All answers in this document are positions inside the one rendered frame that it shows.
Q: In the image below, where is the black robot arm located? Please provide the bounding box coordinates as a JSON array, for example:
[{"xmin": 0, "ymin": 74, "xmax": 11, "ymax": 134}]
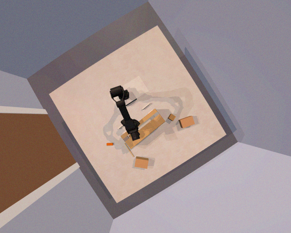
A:
[{"xmin": 110, "ymin": 86, "xmax": 140, "ymax": 141}]

